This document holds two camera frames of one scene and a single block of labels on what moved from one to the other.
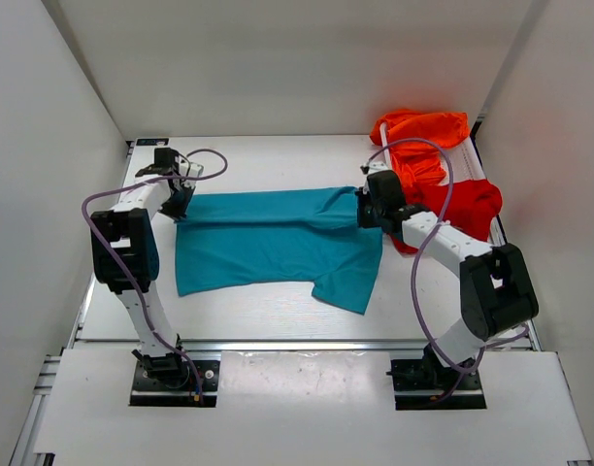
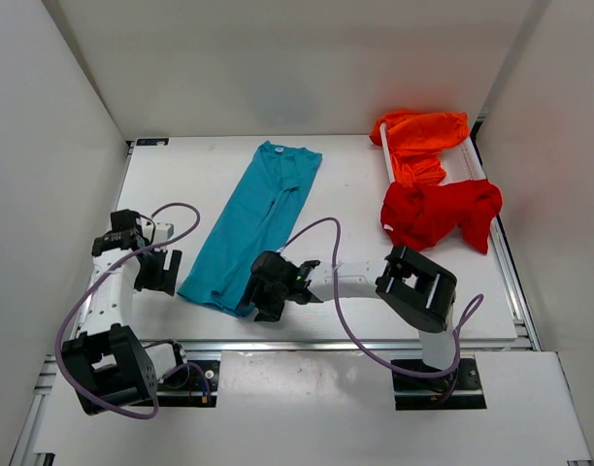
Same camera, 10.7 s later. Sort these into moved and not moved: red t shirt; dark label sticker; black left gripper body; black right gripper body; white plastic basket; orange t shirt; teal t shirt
Moved: teal t shirt; black right gripper body; black left gripper body
Not moved: dark label sticker; orange t shirt; red t shirt; white plastic basket
